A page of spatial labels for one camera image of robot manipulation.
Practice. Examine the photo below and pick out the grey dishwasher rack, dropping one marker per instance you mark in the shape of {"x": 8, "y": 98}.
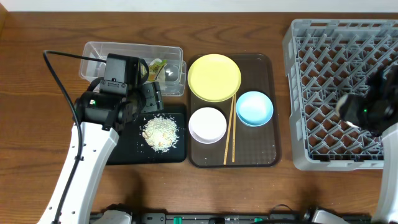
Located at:
{"x": 325, "y": 59}

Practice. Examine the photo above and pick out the wooden chopstick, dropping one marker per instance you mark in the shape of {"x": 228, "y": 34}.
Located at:
{"x": 234, "y": 129}
{"x": 228, "y": 131}

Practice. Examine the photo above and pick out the black waste tray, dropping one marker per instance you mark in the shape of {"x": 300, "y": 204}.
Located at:
{"x": 133, "y": 149}

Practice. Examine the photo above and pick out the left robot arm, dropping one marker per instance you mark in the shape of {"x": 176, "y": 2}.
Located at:
{"x": 100, "y": 115}

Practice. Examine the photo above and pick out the clear plastic wrapper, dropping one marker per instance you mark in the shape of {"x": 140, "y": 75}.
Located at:
{"x": 161, "y": 76}

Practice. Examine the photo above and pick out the green snack wrapper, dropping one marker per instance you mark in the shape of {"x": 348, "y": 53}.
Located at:
{"x": 154, "y": 69}

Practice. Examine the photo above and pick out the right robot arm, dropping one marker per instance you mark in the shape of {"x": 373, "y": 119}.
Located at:
{"x": 376, "y": 112}

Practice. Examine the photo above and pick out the brown serving tray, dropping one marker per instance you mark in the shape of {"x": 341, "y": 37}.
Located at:
{"x": 250, "y": 146}

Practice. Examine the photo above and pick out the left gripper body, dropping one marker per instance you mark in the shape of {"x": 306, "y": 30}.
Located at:
{"x": 152, "y": 96}

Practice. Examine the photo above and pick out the yellow plate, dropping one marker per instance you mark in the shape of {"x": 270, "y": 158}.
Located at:
{"x": 214, "y": 78}

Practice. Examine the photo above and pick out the rice food scraps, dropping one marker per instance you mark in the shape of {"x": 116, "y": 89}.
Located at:
{"x": 160, "y": 134}

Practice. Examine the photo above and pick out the clear plastic bin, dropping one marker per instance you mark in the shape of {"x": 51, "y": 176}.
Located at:
{"x": 165, "y": 62}

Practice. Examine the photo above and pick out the pink bowl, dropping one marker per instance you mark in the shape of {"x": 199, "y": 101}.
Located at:
{"x": 207, "y": 125}

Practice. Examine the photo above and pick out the light blue bowl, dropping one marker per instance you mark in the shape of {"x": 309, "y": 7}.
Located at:
{"x": 254, "y": 108}

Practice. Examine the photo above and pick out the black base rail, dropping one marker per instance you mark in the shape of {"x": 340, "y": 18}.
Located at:
{"x": 281, "y": 213}

